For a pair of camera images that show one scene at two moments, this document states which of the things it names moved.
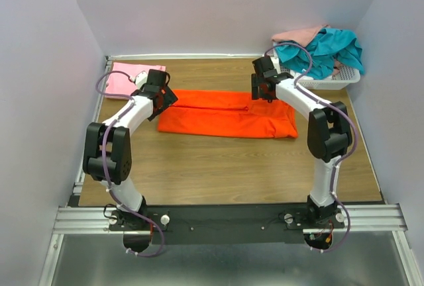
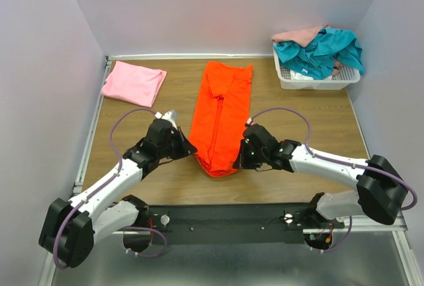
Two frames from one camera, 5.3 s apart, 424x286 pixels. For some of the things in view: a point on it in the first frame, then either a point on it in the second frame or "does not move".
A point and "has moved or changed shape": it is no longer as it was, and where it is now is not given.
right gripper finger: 269,94 → 258,165
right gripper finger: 255,87 → 238,163
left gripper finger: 165,103 → 169,156
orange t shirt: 212,113 has moved or changed shape
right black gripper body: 260,91 → 250,153
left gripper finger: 168,97 → 183,147
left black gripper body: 151,117 → 170,146
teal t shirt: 331,46 does not move
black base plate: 271,224 does not move
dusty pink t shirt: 303,37 does not move
